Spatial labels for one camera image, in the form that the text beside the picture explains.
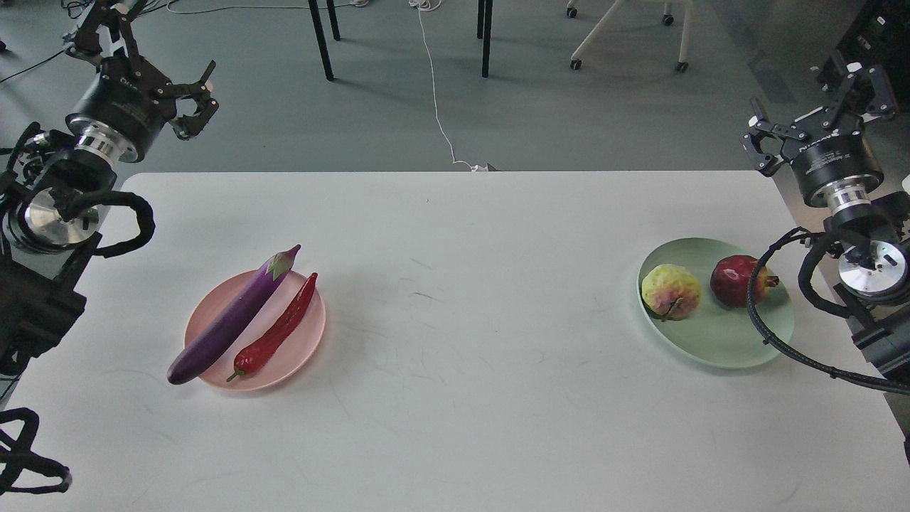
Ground black table leg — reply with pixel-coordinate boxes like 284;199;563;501
306;0;341;82
476;0;493;78

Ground black cables on floor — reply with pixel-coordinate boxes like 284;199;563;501
0;0;171;82

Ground white cable on floor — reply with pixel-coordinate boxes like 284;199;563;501
411;0;489;174

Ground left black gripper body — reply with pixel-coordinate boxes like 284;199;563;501
66;73;175;163

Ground green plate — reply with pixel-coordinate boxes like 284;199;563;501
639;238;781;370

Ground red chili pepper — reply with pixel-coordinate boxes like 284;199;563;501
225;272;319;383

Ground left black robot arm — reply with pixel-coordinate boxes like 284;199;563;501
1;1;219;405

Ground white rolling chair base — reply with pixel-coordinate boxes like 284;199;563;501
569;1;696;74

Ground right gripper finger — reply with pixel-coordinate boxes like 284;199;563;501
821;50;898;129
742;97;811;178

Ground purple eggplant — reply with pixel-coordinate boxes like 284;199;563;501
166;244;300;385

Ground black equipment case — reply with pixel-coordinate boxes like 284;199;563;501
817;1;909;111

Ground black table leg right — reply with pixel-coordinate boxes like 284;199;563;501
476;0;493;78

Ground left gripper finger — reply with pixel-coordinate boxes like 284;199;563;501
167;60;220;141
64;1;146;83

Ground yellow green custard apple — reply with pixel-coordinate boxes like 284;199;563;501
640;263;702;321

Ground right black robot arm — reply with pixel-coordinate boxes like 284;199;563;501
741;52;909;395

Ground pink plate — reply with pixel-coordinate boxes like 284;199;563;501
184;271;327;393

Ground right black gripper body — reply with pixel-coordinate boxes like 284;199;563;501
786;121;884;208

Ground red pomegranate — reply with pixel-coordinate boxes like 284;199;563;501
709;254;779;309

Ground black table leg left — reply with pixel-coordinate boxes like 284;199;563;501
306;0;341;82

